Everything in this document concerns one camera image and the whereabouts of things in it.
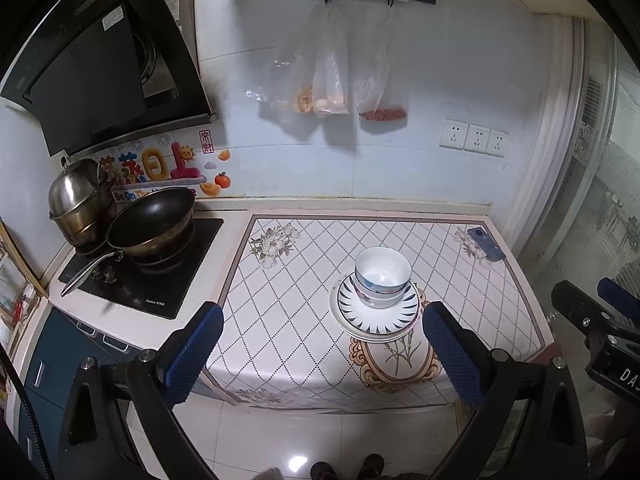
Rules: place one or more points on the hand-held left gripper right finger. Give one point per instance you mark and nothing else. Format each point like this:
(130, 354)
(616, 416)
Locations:
(450, 355)

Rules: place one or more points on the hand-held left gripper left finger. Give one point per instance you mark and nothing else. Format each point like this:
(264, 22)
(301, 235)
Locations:
(195, 355)

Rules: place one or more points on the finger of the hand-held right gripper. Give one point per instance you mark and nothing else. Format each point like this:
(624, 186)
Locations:
(580, 307)
(622, 300)

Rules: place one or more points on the white plate with blue spikes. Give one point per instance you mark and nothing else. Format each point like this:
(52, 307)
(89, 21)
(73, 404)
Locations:
(391, 321)

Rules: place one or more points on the white floral bowl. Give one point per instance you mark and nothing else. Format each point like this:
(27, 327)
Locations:
(380, 302)
(382, 265)

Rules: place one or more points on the large white plate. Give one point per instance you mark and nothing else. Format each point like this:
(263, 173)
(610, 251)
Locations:
(344, 327)

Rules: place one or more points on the person's right forearm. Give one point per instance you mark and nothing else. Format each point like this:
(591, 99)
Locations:
(600, 435)

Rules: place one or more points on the black induction cooktop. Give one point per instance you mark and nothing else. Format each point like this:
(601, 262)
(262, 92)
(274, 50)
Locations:
(150, 290)

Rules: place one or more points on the blue smartphone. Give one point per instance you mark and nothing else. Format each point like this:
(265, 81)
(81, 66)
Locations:
(486, 244)

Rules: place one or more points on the person's right shoe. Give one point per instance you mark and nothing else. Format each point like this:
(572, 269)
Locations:
(372, 466)

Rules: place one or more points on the blue kitchen cabinet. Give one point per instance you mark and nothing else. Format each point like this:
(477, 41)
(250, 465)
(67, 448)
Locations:
(50, 360)

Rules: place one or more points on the black wok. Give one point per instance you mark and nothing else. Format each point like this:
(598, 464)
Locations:
(150, 215)

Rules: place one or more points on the large stainless steel pot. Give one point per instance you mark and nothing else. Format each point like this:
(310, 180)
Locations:
(82, 230)

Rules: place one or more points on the wooden shelf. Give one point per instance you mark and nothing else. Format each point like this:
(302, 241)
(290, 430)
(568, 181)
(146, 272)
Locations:
(20, 280)

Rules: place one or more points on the clear plastic bag red contents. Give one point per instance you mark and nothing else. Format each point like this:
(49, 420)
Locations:
(382, 100)

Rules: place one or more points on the black range hood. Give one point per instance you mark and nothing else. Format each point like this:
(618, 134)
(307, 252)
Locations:
(100, 75)

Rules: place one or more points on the clear plastic bag orange contents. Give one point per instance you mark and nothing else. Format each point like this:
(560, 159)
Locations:
(295, 75)

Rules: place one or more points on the gold ingot wall sticker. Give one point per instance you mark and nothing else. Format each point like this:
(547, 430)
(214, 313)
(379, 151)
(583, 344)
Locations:
(210, 189)

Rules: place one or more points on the persimmon wall sticker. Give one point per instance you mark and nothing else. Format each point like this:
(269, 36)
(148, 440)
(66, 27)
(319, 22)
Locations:
(223, 180)

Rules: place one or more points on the white wall outlet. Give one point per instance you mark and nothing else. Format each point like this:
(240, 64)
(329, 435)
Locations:
(476, 138)
(453, 133)
(496, 142)

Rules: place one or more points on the large colourful wall sticker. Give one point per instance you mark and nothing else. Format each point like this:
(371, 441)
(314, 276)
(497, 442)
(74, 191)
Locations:
(150, 167)

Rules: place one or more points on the orange slice wall sticker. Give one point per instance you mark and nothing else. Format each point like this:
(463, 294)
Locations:
(225, 154)

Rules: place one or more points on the red seal wall sticker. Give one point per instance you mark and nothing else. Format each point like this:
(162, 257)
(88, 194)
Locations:
(206, 141)

